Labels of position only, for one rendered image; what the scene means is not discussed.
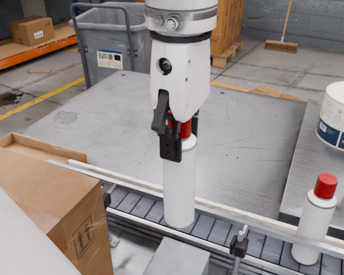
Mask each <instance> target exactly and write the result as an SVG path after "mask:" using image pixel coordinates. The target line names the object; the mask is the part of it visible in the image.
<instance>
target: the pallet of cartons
mask: <svg viewBox="0 0 344 275"><path fill-rule="evenodd" d="M135 3H145V0H135ZM243 6H244V0H218V5H217V21H216V27H215V28H214V29H213V30H212V36H211V37H210V57H213V60H212V62H210V67H214V68H221V69H224V68H225V67H226V60H227V59H229V60H233V59H234V58H235V56H236V51H241V50H242V48H243V43H244V42H243V38H240V30H241V18H242V11H243Z"/></svg>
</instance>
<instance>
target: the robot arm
mask: <svg viewBox="0 0 344 275"><path fill-rule="evenodd" d="M217 5H218V0H145V11H144V18H145V25H146V27H147V28H148V29H149V30H150V37H151V38H153V40H152V50H151V68H150V101H151V110H152V113H153V115H154V117H153V121H152V124H151V129H152V130H153V131H155V132H156V133H157V135H158V136H159V155H160V157H161V158H162V159H166V160H170V161H173V162H177V163H180V162H181V160H182V137H180V129H181V122H182V123H184V122H187V121H188V120H189V119H190V118H192V122H191V131H192V134H193V135H195V136H196V138H197V137H198V117H195V116H198V114H199V108H200V107H201V106H202V104H203V103H204V102H205V101H206V99H207V98H208V96H209V93H210V37H211V36H212V30H213V29H214V28H215V27H216V21H217ZM169 110H170V111H172V113H173V114H169V113H168V111H169ZM166 119H167V120H171V121H175V124H174V129H173V128H172V127H171V126H167V125H166ZM0 275H82V274H81V273H80V272H79V271H78V270H77V269H76V268H75V266H74V265H73V264H72V263H71V262H70V261H69V260H68V259H67V257H66V256H65V255H64V254H63V253H62V252H61V251H60V250H59V249H58V248H57V247H56V246H55V244H54V243H53V242H52V241H51V240H50V239H49V238H48V237H47V236H46V234H44V233H43V232H42V231H41V230H40V228H39V227H38V226H37V225H36V224H35V223H34V222H33V221H32V220H31V219H30V218H29V217H28V216H27V214H26V213H25V212H24V211H23V210H22V209H21V208H20V207H19V206H18V205H17V204H16V203H15V202H14V201H13V200H12V199H11V198H10V196H9V195H8V194H7V193H6V192H5V191H4V190H3V189H2V188H1V187H0Z"/></svg>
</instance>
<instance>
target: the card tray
mask: <svg viewBox="0 0 344 275"><path fill-rule="evenodd" d="M0 147H1V148H5V149H7V150H10V151H14V152H17V153H20V154H23V155H26V156H29V157H32V158H35V159H38V160H42V161H44V162H46V161H47V160H49V159H51V160H54V161H57V162H60V163H64V164H67V165H68V160H70V159H72V160H76V161H79V162H82V163H85V164H88V163H87V157H86V153H82V152H79V151H75V150H71V149H69V148H65V147H62V146H58V145H54V144H51V143H48V142H44V141H40V140H37V139H33V138H31V137H27V136H23V135H20V134H16V133H12V132H11V133H9V134H8V135H6V136H4V137H3V138H1V139H0Z"/></svg>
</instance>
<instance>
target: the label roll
mask: <svg viewBox="0 0 344 275"><path fill-rule="evenodd" d="M316 134H317V136H318V137H319V138H320V139H321V140H322V141H323V142H325V143H326V144H327V145H329V146H331V147H333V148H336V149H338V150H342V151H344V81H340V82H334V83H332V84H330V85H329V86H328V87H327V88H326V92H325V96H324V99H323V104H322V107H321V111H320V114H319V119H318V122H317V126H316Z"/></svg>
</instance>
